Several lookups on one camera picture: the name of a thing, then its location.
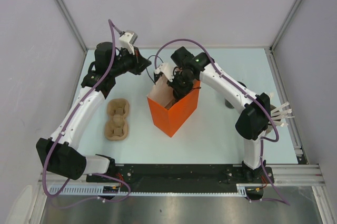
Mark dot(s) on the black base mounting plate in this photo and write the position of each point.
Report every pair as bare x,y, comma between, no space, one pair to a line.
190,178

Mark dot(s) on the grey straw holder cup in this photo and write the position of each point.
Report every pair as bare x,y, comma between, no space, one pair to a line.
269,128

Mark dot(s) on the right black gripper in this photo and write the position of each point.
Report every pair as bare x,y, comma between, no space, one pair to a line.
180,91

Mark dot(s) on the orange paper bag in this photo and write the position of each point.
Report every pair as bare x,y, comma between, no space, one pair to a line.
170,121

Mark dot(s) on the stack of black cups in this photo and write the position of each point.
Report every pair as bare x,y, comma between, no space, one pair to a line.
228,104

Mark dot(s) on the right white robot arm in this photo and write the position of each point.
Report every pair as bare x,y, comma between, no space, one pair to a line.
254,109

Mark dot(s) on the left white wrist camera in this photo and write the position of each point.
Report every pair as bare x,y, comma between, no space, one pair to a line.
127,39

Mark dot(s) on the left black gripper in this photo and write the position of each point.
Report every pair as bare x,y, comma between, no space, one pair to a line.
139,62

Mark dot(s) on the white slotted cable duct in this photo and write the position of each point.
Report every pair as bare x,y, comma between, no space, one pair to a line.
105,190

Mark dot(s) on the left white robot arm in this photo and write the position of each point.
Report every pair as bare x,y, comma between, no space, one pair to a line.
58,153

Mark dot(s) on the brown cup carrier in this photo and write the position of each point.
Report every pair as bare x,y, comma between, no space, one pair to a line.
116,127
170,104

